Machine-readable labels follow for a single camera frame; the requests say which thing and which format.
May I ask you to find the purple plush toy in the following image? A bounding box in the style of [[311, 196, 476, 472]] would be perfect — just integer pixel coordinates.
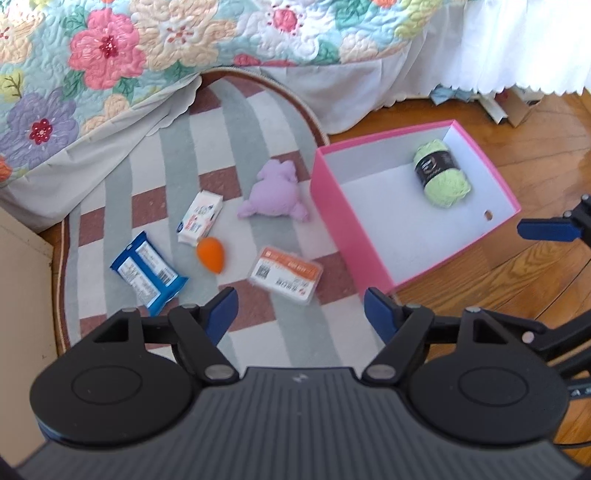
[[237, 159, 309, 225]]

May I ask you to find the striped checkered rug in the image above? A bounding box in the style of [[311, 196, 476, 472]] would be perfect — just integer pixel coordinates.
[[55, 67, 393, 357]]

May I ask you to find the clear box orange label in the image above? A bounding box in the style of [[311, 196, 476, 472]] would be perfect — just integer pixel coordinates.
[[248, 246, 322, 308]]

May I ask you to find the white tissue packet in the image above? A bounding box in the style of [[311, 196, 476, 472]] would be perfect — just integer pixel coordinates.
[[177, 190, 225, 246]]

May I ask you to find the floral quilted bedspread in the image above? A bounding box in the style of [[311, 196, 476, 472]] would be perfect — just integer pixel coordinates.
[[0, 0, 467, 188]]

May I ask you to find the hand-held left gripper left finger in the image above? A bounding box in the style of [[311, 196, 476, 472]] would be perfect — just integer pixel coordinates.
[[92, 286, 240, 384]]

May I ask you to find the orange makeup sponge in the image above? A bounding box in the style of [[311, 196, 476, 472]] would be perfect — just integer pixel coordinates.
[[196, 237, 228, 276]]

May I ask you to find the blue cloth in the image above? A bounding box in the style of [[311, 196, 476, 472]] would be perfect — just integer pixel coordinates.
[[429, 85, 481, 105]]

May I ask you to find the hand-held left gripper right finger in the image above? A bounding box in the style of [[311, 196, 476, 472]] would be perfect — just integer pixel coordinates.
[[362, 286, 546, 385]]

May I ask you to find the cardboard box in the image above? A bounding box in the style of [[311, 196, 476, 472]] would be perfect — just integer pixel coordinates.
[[480, 88, 539, 128]]

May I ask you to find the blue wipes packet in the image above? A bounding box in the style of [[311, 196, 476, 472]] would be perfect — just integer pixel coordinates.
[[109, 231, 190, 317]]

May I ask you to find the pink storage box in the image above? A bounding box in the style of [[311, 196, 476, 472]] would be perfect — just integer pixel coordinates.
[[310, 119, 522, 295]]

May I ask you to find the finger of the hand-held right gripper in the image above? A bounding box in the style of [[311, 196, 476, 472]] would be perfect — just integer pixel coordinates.
[[517, 194, 591, 243], [524, 308, 591, 366]]

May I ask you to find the green yarn skein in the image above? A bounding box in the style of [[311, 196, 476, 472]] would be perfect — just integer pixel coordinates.
[[412, 140, 472, 208]]

